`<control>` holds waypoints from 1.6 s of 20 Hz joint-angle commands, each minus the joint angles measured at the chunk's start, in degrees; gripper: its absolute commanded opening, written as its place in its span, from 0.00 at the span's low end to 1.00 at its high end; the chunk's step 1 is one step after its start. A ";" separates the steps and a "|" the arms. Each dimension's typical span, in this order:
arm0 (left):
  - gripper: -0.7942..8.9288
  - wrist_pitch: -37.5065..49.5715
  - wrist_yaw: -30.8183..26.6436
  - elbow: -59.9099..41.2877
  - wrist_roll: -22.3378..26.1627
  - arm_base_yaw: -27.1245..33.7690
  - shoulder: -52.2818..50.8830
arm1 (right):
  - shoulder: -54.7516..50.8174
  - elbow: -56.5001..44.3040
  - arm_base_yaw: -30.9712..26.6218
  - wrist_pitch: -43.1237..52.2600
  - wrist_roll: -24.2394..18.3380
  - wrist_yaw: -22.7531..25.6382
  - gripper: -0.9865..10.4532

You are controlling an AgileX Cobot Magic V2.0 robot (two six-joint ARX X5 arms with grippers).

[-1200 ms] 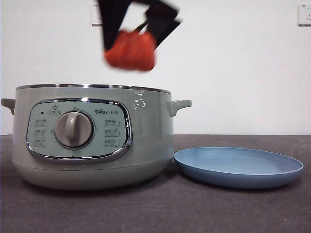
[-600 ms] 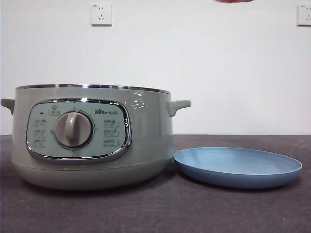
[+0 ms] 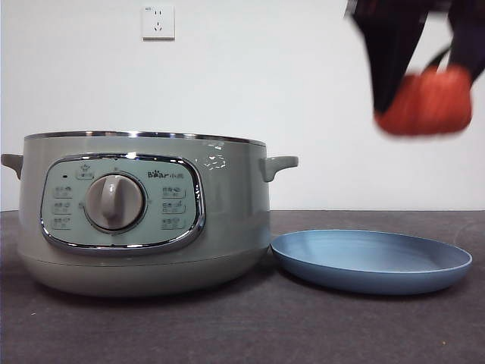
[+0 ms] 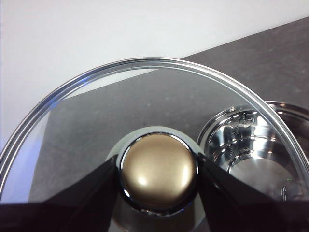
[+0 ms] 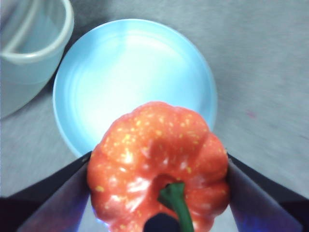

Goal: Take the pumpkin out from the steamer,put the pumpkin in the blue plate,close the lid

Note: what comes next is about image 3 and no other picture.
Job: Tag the white wall socket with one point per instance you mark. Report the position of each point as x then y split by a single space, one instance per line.
158 22

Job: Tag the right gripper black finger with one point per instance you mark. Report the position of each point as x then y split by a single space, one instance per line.
386 57
468 49

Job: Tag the blue round plate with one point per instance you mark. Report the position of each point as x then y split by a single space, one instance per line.
371 261

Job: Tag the grey-green electric steamer pot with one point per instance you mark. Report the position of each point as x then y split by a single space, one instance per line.
227 212

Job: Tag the orange pumpkin with green stem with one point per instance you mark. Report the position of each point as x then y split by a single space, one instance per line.
428 106

